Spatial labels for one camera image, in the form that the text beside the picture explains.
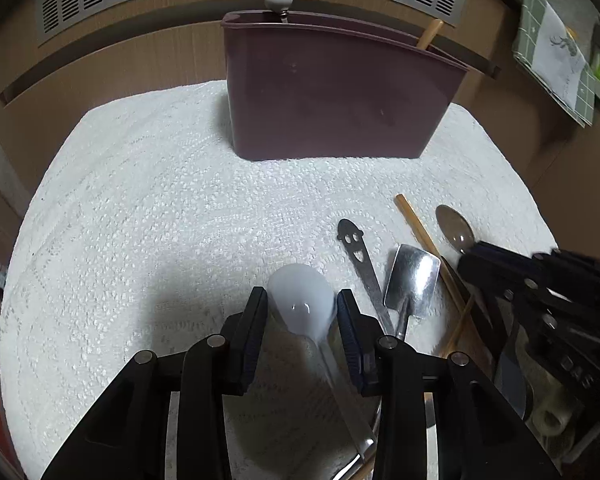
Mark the green checked towel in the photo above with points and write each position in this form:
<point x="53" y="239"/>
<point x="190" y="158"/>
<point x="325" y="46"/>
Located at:
<point x="530" y="20"/>

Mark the white plastic spoon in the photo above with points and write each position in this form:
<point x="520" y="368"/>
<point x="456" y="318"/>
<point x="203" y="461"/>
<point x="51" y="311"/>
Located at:
<point x="300" y="295"/>

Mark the white textured table cloth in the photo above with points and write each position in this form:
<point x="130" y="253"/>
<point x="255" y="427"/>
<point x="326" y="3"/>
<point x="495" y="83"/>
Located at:
<point x="130" y="235"/>

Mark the person's right hand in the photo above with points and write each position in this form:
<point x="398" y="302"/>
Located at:
<point x="552" y="410"/>

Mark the shovel-shaped metal spoon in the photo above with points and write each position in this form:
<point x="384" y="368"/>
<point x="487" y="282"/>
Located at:
<point x="412" y="280"/>

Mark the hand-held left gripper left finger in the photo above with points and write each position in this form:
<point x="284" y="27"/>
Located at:
<point x="252" y="342"/>

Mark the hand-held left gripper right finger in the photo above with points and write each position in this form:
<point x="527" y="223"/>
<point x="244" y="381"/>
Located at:
<point x="351" y="342"/>

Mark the metal utensil with smiley face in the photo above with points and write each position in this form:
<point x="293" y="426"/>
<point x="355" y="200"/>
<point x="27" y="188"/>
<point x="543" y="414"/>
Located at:
<point x="367" y="276"/>

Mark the purple plastic utensil holder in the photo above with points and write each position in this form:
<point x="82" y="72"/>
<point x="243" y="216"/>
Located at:
<point x="330" y="95"/>

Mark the brown wooden cabinet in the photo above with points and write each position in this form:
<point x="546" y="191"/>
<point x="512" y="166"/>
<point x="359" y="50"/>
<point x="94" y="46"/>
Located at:
<point x="130" y="75"/>

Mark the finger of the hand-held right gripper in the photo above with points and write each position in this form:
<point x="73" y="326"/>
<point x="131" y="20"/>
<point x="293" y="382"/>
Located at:
<point x="500" y="272"/>
<point x="580" y="272"/>

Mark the round metal spoon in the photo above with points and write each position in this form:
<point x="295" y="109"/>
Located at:
<point x="452" y="227"/>

